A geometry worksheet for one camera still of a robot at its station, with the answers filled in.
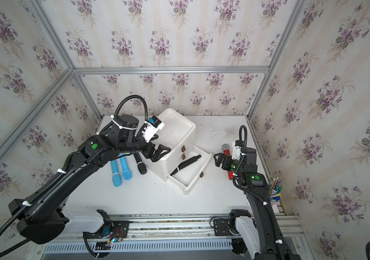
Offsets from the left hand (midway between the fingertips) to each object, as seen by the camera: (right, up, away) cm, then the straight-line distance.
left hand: (164, 141), depth 65 cm
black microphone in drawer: (+7, -15, +26) cm, 31 cm away
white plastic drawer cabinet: (+5, +3, +15) cm, 16 cm away
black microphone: (-16, -17, +26) cm, 35 cm away
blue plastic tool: (-23, -19, +23) cm, 38 cm away
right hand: (+29, -9, +14) cm, 34 cm away
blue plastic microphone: (-28, -22, +21) cm, 41 cm away
